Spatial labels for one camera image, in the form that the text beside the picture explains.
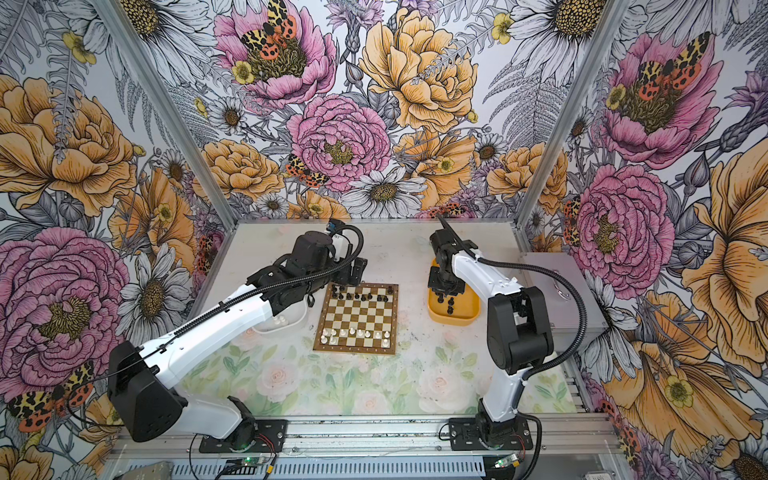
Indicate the white cable duct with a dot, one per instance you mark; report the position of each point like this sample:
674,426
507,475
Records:
383,467

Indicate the floral table mat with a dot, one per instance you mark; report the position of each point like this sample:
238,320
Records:
436,370

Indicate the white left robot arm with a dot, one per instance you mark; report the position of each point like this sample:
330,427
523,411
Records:
143,381

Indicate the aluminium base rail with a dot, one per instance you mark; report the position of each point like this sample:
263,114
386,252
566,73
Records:
335,436

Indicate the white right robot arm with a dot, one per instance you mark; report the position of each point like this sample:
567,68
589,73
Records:
518,333

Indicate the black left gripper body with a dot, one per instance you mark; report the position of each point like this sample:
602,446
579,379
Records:
342,276

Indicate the yellow plastic bin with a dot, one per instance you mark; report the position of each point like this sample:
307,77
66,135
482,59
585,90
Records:
467,308

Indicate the white plastic bin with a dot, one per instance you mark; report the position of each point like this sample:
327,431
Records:
293,318

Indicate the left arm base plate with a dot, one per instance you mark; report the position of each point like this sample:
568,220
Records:
251,436

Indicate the aluminium corner post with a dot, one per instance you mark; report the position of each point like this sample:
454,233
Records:
129,44
598,49

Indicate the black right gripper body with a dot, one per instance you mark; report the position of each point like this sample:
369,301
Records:
445,282

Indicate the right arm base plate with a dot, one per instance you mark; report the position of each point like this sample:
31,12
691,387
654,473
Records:
478,433

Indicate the grey metal box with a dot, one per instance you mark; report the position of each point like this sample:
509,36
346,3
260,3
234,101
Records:
561,306

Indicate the wooden chess board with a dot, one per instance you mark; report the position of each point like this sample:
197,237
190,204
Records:
359,319

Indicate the aluminium corner post right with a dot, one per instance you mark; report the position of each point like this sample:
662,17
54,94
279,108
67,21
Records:
598,49

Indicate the aluminium corner post left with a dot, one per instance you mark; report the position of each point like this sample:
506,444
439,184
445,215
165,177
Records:
129,44

